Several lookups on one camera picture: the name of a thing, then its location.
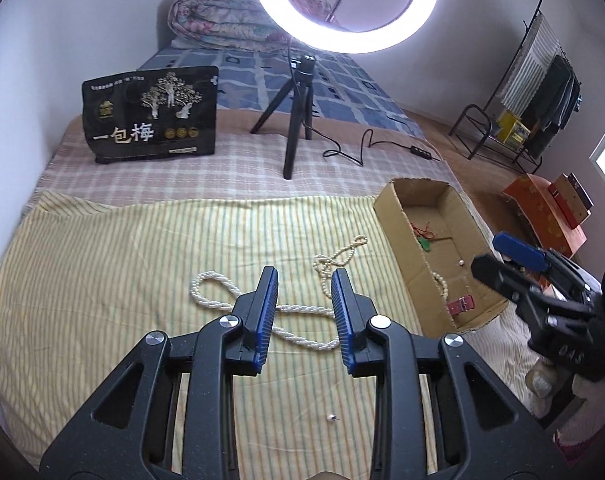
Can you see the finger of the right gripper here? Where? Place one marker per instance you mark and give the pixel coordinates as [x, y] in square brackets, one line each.
[506, 281]
[527, 256]

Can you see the dark hanging clothes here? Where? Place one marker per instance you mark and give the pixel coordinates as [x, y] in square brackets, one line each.
[557, 98]

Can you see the yellow striped towel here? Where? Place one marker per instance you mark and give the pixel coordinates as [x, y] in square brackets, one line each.
[82, 283]

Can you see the blue patterned bed sheet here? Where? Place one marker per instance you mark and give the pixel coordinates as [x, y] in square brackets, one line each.
[248, 80]

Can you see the yellow box on rack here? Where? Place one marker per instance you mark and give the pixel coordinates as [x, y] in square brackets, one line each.
[512, 131]

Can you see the black tripod stand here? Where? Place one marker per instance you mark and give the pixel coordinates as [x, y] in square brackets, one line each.
[300, 85]

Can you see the orange cloth covered table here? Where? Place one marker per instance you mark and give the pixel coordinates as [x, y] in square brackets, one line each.
[530, 195]

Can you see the grey gloved right hand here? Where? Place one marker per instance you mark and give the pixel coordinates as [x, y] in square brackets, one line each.
[568, 406]

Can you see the white ring light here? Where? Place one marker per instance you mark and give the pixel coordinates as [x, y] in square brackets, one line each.
[326, 36]

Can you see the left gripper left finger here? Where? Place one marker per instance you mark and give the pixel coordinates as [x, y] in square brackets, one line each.
[167, 409]

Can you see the cardboard box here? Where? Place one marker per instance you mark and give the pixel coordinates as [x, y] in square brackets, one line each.
[445, 296]

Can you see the plaid bed sheet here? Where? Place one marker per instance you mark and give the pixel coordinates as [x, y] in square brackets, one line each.
[244, 166]

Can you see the striped white towel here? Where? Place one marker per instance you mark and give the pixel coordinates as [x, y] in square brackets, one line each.
[533, 60]

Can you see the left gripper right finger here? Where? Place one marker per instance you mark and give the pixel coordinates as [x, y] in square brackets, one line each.
[440, 410]

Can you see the brown cardboard package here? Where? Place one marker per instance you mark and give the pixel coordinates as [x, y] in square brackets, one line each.
[572, 199]

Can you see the red string green pendant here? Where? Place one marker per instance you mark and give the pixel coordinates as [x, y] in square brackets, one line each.
[427, 235]

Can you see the black clothes rack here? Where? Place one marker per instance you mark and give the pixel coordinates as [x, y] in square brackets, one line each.
[485, 119]

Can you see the black snack bag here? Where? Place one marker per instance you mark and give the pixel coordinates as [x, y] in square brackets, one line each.
[151, 114]

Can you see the folded floral quilt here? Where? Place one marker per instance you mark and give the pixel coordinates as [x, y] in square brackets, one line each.
[225, 24]

